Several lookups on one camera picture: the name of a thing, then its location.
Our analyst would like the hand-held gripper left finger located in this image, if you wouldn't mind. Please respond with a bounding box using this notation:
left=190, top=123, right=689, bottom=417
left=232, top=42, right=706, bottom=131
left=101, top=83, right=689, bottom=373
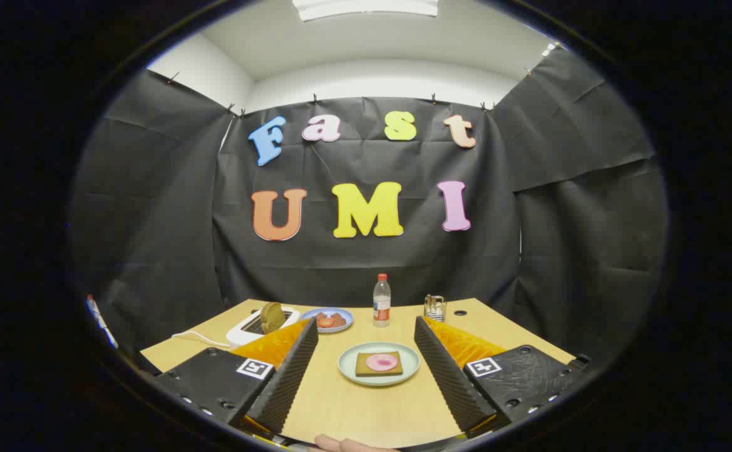
left=151, top=317, right=319, bottom=435

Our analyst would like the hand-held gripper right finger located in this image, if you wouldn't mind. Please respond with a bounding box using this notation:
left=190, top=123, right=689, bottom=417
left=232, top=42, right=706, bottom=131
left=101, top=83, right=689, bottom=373
left=414, top=316, right=591, bottom=434

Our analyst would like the brown toasted bread slice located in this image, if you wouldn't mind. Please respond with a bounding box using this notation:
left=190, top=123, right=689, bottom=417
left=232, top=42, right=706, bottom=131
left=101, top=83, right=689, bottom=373
left=260, top=302, right=287, bottom=335

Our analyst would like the pale green plate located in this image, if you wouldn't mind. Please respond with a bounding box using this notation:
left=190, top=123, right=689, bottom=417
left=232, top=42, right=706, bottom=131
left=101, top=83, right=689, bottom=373
left=338, top=342, right=421, bottom=386

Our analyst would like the white toaster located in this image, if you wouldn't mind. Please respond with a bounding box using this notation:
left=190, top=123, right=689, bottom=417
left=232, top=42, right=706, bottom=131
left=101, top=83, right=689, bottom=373
left=226, top=305, right=301, bottom=347

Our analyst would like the square brown bread slice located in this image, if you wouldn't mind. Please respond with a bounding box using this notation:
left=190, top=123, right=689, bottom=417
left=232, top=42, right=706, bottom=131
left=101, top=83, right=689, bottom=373
left=355, top=352, right=404, bottom=377

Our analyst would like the blue plate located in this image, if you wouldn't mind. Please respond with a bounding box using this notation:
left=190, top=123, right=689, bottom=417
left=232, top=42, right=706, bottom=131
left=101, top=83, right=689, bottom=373
left=300, top=307, right=354, bottom=333

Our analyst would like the clear plastic bottle red cap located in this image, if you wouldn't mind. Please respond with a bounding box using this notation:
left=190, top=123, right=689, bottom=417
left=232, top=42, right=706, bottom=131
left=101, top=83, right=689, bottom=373
left=373, top=273, right=392, bottom=328

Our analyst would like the white strip with coloured marks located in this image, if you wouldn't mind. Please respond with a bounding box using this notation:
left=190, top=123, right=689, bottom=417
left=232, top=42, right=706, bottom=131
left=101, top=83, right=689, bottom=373
left=85, top=294, right=119, bottom=350

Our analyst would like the ceiling light panel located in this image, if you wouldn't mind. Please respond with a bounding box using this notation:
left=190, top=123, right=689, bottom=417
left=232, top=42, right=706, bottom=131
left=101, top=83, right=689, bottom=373
left=292, top=0, right=439, bottom=21

